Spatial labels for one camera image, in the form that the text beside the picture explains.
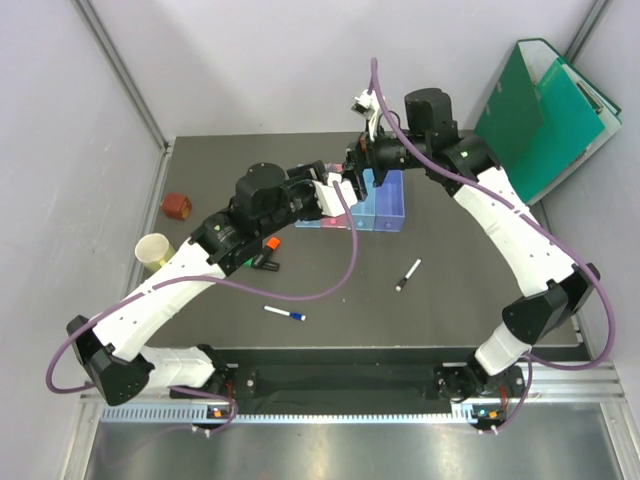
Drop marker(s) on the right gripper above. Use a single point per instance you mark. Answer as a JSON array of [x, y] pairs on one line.
[[360, 156]]

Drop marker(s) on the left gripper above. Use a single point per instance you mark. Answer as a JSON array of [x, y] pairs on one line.
[[304, 176]]

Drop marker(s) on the light blue bin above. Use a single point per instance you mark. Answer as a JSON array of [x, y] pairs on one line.
[[308, 224], [363, 212]]

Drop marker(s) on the pink plastic bin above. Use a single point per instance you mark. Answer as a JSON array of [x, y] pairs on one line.
[[339, 222]]

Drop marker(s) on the orange cap highlighter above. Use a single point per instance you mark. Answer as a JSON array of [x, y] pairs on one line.
[[267, 251]]

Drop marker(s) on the purple plastic bin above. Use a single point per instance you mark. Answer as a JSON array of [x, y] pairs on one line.
[[389, 203]]

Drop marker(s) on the green cap highlighter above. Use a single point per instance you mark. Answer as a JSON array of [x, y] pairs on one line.
[[266, 265]]

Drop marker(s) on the blue cap whiteboard marker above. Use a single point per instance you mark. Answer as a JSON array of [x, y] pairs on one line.
[[294, 315]]

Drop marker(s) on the black cap whiteboard marker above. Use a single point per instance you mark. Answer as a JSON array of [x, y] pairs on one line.
[[403, 281]]

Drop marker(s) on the brown box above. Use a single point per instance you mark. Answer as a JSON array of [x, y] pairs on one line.
[[176, 206]]

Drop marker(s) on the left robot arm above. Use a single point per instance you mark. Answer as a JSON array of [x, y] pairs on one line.
[[115, 353]]

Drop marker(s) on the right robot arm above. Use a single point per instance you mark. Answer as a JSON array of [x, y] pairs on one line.
[[553, 286]]

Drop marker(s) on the yellow white mug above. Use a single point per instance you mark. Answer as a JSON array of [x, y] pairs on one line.
[[154, 251]]

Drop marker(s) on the teal folder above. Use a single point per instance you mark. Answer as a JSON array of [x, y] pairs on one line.
[[570, 124]]

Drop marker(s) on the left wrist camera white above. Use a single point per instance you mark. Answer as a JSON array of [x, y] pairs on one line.
[[333, 194]]

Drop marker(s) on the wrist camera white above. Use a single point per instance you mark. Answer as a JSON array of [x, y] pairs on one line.
[[333, 194], [367, 106]]

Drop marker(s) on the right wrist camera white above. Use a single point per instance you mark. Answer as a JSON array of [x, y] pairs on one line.
[[367, 106]]

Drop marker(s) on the green ring binder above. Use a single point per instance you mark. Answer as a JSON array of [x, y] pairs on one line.
[[512, 114]]

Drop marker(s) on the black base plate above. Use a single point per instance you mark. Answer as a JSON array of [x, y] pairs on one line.
[[320, 381]]

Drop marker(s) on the aluminium rail with cable duct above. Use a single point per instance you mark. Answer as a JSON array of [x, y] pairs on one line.
[[522, 383]]

